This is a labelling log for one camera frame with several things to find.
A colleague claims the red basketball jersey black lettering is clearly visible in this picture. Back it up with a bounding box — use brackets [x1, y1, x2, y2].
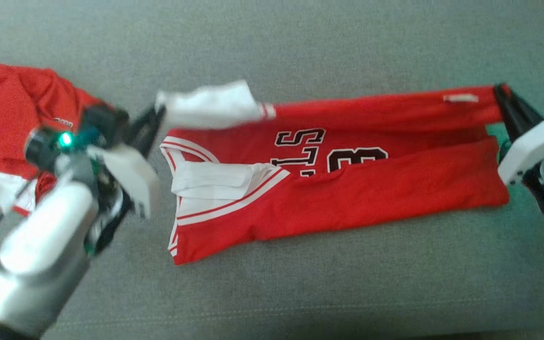
[155, 79, 511, 265]

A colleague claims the red shorts white stripe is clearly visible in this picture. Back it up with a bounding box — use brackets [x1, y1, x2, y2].
[0, 63, 113, 218]

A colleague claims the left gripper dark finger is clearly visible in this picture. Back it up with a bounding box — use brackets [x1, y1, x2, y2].
[135, 107, 167, 158]
[127, 106, 160, 143]

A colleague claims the teal left cable connector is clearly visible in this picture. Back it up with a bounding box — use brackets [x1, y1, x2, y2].
[77, 127, 108, 148]

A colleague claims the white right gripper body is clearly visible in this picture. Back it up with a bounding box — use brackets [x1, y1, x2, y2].
[497, 117, 544, 186]

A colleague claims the grey fabric sofa seat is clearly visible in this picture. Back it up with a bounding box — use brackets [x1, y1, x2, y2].
[0, 0, 544, 340]

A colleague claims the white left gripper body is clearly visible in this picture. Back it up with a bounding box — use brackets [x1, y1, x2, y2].
[87, 144, 160, 221]

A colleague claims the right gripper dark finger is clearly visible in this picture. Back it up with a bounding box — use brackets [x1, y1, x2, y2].
[493, 85, 530, 143]
[501, 84, 544, 129]

